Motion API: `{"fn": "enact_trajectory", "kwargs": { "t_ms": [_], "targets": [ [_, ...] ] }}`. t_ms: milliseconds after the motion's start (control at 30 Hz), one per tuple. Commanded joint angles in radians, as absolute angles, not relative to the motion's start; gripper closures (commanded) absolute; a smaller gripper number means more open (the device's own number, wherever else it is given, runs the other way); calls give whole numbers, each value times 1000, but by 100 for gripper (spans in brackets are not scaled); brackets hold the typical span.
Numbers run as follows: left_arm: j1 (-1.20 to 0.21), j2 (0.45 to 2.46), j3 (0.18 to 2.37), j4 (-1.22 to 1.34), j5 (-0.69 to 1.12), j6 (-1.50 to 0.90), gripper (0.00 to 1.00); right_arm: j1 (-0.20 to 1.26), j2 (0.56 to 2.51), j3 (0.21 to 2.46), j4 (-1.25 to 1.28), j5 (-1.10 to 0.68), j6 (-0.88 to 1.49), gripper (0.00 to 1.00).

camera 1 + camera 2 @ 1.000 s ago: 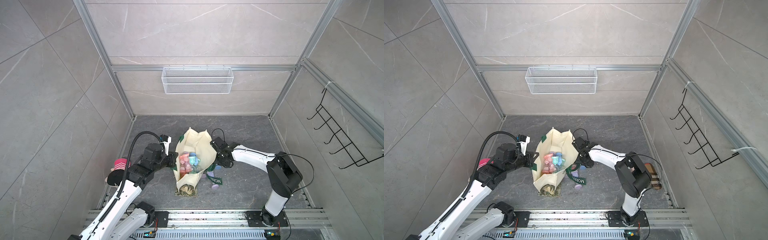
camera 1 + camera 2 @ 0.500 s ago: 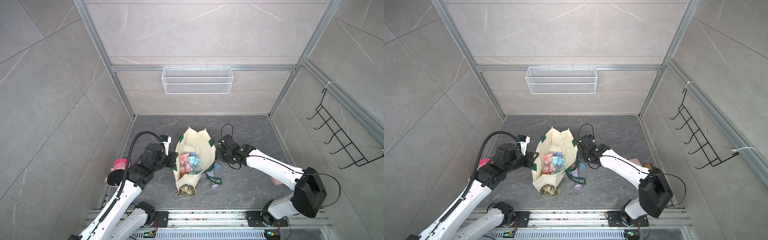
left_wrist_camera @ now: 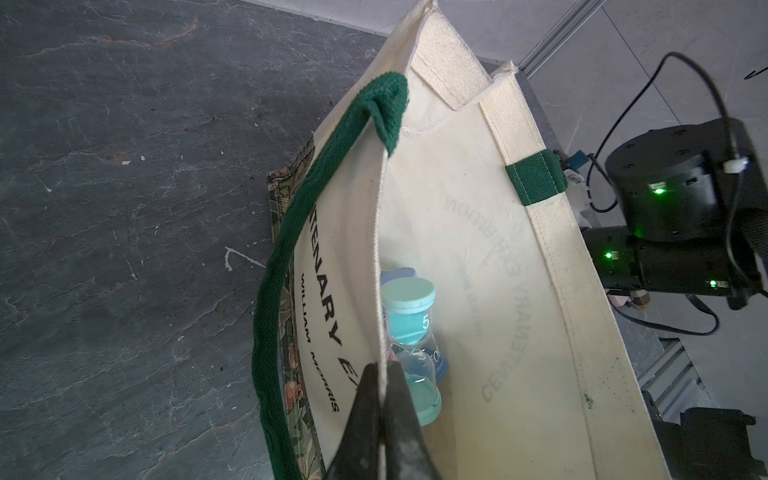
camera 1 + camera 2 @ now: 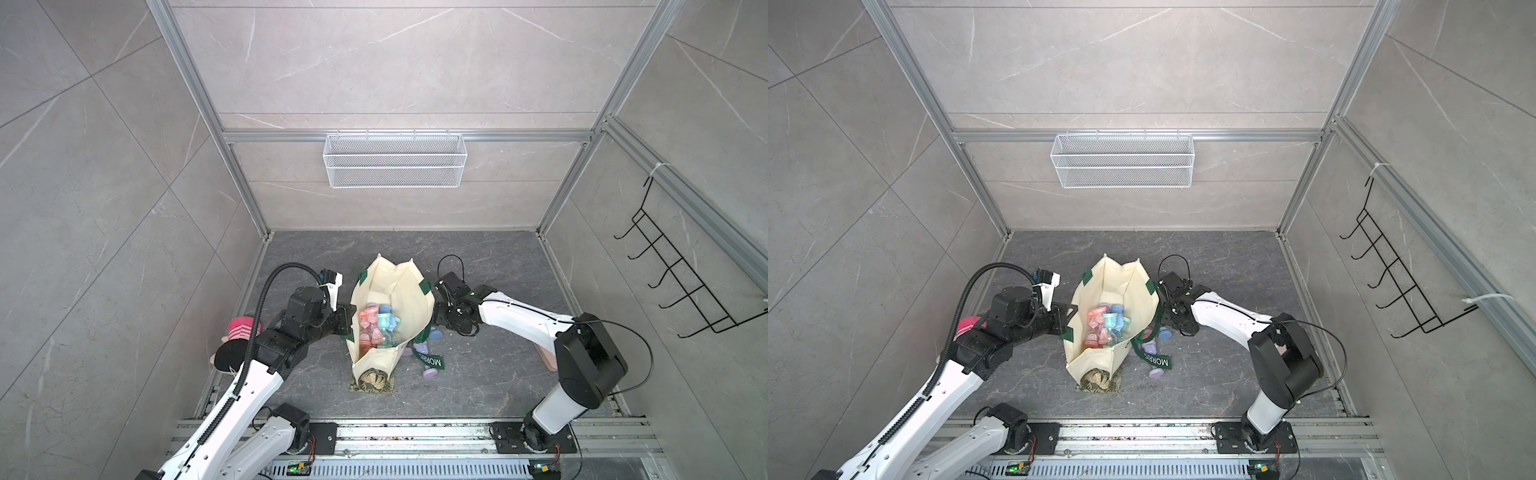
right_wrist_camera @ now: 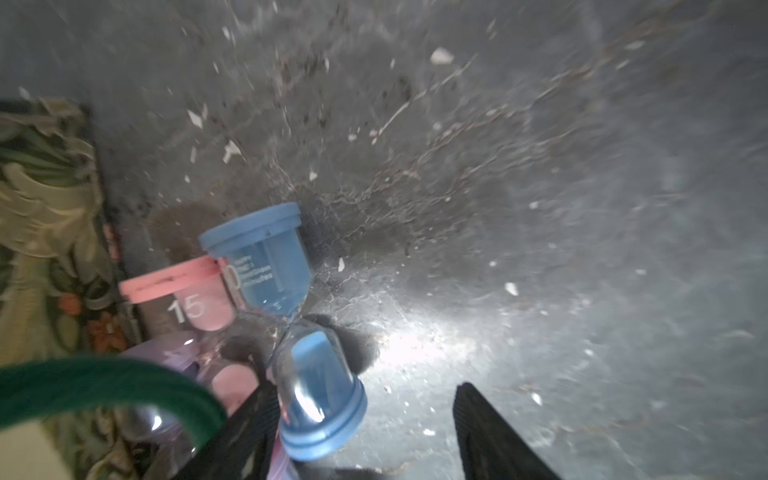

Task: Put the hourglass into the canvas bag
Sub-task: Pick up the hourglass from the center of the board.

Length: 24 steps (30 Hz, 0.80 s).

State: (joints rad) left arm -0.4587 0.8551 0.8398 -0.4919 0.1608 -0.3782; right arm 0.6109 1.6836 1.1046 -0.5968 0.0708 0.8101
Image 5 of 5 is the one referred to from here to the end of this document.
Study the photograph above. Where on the blue hourglass beside bag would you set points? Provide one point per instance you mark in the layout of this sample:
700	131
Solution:
266	269

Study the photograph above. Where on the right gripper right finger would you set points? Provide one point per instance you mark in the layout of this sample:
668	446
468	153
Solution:
489	447

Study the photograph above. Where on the pink hourglass numbered fifteen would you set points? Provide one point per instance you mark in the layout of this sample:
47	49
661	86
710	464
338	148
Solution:
185	308

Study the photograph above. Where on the purple hourglass under handle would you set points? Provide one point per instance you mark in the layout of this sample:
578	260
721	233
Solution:
162	384

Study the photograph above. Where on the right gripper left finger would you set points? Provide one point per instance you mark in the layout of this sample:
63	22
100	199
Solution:
243	448

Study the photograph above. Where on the cream canvas tote bag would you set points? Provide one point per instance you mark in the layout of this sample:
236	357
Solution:
63	329

